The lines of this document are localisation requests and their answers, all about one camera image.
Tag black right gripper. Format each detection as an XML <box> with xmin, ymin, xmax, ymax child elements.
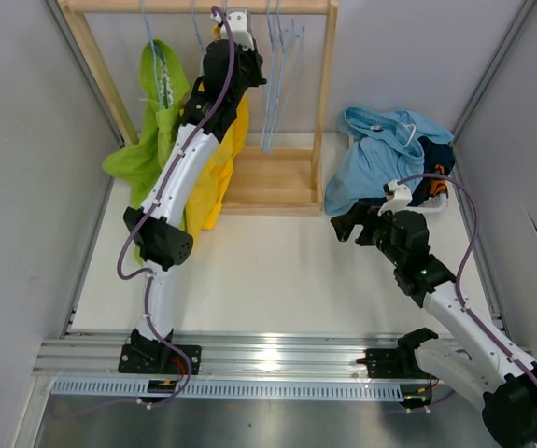
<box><xmin>331</xmin><ymin>202</ymin><xmax>404</xmax><ymax>268</ymax></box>

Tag blue hanger of navy shorts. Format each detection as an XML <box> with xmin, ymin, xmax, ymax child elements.
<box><xmin>261</xmin><ymin>1</ymin><xmax>296</xmax><ymax>154</ymax></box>

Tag blue hanger of camouflage shorts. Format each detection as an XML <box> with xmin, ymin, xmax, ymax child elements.
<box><xmin>259</xmin><ymin>0</ymin><xmax>306</xmax><ymax>155</ymax></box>

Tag blue hanger of light shorts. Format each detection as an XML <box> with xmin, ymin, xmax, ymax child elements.
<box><xmin>261</xmin><ymin>18</ymin><xmax>307</xmax><ymax>155</ymax></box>

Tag light blue shorts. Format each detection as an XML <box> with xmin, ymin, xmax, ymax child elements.
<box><xmin>323</xmin><ymin>106</ymin><xmax>454</xmax><ymax>216</ymax></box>

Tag orange camouflage patterned shorts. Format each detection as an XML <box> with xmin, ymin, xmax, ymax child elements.
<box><xmin>425</xmin><ymin>163</ymin><xmax>448</xmax><ymax>199</ymax></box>

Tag navy blue shorts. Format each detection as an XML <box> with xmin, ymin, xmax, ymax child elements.
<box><xmin>410</xmin><ymin>136</ymin><xmax>456</xmax><ymax>207</ymax></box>

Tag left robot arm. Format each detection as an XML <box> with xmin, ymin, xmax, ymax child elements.
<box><xmin>119</xmin><ymin>37</ymin><xmax>266</xmax><ymax>373</ymax></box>

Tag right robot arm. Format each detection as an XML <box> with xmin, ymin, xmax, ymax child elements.
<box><xmin>331</xmin><ymin>203</ymin><xmax>537</xmax><ymax>447</ymax></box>

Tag blue hanger of yellow shorts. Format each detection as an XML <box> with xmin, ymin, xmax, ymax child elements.
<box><xmin>190</xmin><ymin>0</ymin><xmax>206</xmax><ymax>55</ymax></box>

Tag lime green shorts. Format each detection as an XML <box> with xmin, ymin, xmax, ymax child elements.
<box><xmin>102</xmin><ymin>39</ymin><xmax>191</xmax><ymax>267</ymax></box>

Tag yellow shorts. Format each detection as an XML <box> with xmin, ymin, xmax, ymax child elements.
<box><xmin>177</xmin><ymin>25</ymin><xmax>251</xmax><ymax>234</ymax></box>

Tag white plastic basket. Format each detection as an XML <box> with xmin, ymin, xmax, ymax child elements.
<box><xmin>331</xmin><ymin>131</ymin><xmax>452</xmax><ymax>216</ymax></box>

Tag wooden clothes rack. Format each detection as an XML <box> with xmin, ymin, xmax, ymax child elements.
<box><xmin>58</xmin><ymin>1</ymin><xmax>339</xmax><ymax>217</ymax></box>

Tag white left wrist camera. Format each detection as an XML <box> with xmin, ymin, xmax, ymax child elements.
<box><xmin>210</xmin><ymin>7</ymin><xmax>256</xmax><ymax>51</ymax></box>

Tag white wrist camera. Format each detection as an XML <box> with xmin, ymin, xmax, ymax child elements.
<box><xmin>377</xmin><ymin>180</ymin><xmax>412</xmax><ymax>217</ymax></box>
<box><xmin>210</xmin><ymin>7</ymin><xmax>256</xmax><ymax>51</ymax></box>

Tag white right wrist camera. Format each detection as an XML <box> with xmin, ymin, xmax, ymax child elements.
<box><xmin>377</xmin><ymin>180</ymin><xmax>412</xmax><ymax>217</ymax></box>

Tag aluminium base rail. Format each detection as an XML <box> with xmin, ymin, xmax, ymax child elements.
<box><xmin>31</xmin><ymin>331</ymin><xmax>537</xmax><ymax>377</ymax></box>

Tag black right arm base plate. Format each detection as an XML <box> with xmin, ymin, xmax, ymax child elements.
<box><xmin>355</xmin><ymin>347</ymin><xmax>421</xmax><ymax>379</ymax></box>

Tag slotted cable duct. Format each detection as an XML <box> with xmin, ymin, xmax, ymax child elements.
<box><xmin>50</xmin><ymin>377</ymin><xmax>419</xmax><ymax>402</ymax></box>

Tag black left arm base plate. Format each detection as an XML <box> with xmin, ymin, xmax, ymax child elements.
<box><xmin>118</xmin><ymin>343</ymin><xmax>203</xmax><ymax>375</ymax></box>

